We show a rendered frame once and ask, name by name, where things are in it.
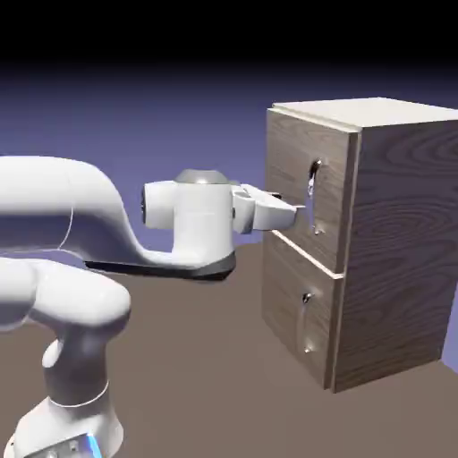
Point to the wood cabinet door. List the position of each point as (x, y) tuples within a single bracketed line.
[(293, 171), (286, 307)]

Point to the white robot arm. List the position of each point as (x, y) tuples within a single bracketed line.
[(96, 222)]

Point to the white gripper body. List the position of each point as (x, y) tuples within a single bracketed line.
[(273, 214)]

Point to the light wood cabinet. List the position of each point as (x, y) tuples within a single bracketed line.
[(397, 250)]

